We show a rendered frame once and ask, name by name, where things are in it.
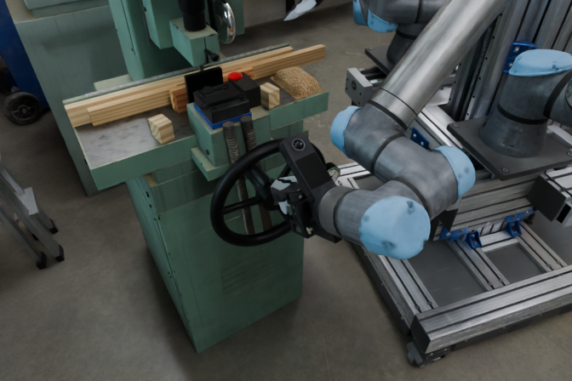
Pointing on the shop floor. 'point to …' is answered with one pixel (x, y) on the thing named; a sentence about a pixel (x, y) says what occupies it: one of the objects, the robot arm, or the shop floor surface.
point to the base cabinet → (220, 264)
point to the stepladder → (20, 201)
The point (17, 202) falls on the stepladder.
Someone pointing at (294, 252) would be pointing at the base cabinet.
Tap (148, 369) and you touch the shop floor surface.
